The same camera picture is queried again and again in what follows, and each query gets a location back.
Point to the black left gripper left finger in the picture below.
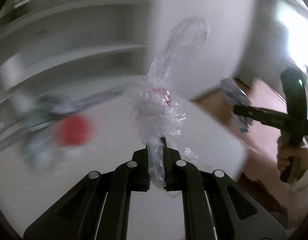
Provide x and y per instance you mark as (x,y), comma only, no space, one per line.
(97,207)

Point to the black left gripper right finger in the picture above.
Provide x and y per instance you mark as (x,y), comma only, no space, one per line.
(214,205)

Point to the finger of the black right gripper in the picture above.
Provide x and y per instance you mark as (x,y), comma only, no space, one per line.
(265,116)

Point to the grey foil wrapper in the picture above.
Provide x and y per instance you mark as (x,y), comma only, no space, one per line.
(235,96)

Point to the clear plastic bag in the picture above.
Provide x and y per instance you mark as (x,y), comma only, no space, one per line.
(155,114)

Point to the right hand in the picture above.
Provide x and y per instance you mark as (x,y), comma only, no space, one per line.
(297,157)

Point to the white and teal plastic bag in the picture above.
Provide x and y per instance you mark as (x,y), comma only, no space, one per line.
(41,152)

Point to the red round lid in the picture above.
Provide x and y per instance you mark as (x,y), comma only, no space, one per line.
(74,130)

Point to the teal patterned wrapper pile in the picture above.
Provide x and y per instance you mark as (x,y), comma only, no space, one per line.
(50,108)

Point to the white desk hutch shelf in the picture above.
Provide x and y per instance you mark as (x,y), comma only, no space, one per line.
(68,48)

